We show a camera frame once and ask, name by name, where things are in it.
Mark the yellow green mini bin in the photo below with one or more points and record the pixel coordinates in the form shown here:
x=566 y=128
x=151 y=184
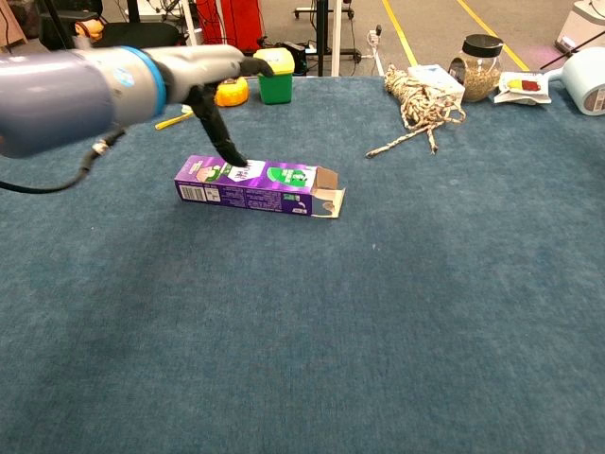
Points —
x=276 y=90

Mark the black slanted rod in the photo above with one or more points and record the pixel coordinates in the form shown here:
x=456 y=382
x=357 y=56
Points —
x=562 y=58

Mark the white frame leg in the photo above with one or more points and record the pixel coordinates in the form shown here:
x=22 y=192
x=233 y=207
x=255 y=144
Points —
x=191 y=23

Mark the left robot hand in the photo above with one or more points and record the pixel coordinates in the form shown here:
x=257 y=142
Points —
x=203 y=71

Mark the glass jar black lid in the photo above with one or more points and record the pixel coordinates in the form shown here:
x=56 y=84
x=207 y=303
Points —
x=479 y=78

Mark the white appliance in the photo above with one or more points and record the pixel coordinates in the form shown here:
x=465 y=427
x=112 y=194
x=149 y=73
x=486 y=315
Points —
x=579 y=23

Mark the wooden board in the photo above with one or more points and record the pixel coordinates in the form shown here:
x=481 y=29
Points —
x=12 y=28

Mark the white blue carton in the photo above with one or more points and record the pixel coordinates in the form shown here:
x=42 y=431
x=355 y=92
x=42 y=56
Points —
x=435 y=75

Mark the white power strip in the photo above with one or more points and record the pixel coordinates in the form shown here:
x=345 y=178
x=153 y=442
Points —
x=373 y=37

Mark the red cabinet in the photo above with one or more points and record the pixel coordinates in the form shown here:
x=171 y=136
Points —
x=236 y=23

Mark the light blue mug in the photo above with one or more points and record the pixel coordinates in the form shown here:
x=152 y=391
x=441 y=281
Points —
x=586 y=80

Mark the yellow tape measure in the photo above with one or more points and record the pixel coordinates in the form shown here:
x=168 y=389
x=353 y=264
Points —
x=234 y=94

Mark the purple toothpaste box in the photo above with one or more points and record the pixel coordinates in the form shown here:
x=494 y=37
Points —
x=264 y=186

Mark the yellow plush toy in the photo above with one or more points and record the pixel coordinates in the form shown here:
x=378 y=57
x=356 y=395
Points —
x=90 y=30

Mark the blue table cloth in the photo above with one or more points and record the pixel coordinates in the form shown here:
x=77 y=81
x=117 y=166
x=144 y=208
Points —
x=331 y=307

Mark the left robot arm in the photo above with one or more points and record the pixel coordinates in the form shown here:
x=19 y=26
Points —
x=57 y=99

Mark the white snack packet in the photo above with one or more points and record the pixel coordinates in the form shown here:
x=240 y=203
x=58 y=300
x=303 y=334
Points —
x=515 y=87

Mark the black light stand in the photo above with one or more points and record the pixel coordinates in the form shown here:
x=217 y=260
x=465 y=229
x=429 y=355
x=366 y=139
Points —
x=54 y=21

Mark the black office chair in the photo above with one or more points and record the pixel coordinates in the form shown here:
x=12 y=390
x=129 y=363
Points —
x=137 y=34

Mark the white pole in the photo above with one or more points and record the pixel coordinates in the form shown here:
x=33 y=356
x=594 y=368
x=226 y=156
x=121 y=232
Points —
x=336 y=38

